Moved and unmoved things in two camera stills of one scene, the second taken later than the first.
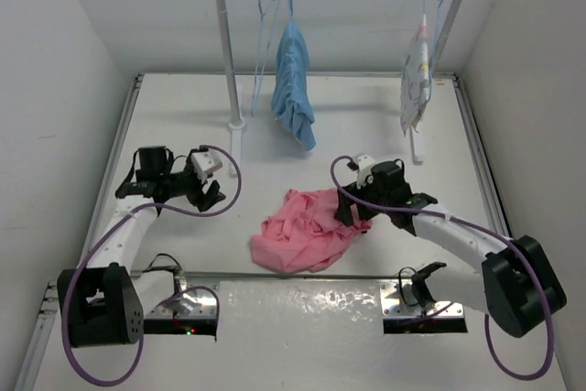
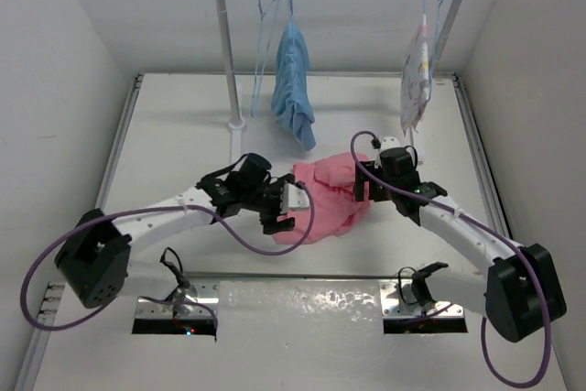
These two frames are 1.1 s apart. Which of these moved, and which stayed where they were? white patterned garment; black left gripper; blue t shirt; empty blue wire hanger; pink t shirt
Moved: black left gripper; pink t shirt
Stayed: blue t shirt; empty blue wire hanger; white patterned garment
